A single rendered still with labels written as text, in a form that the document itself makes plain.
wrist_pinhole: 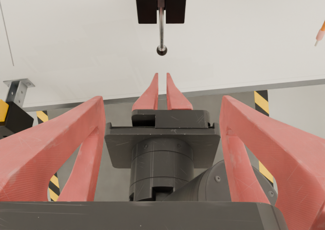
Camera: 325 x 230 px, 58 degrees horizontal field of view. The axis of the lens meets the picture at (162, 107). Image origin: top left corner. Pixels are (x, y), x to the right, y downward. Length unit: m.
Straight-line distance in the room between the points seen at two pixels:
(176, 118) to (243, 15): 0.19
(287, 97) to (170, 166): 1.25
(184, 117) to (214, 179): 0.11
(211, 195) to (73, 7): 0.30
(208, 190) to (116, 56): 0.33
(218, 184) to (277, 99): 1.30
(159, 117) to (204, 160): 0.07
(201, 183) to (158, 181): 0.08
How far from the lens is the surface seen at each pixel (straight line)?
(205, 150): 0.28
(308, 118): 1.50
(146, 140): 0.26
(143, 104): 0.27
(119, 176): 1.57
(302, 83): 0.56
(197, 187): 0.17
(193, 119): 0.26
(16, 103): 0.54
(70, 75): 0.51
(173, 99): 0.28
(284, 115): 1.47
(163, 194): 0.24
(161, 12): 0.28
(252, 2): 0.39
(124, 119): 1.48
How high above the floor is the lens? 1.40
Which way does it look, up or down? 78 degrees down
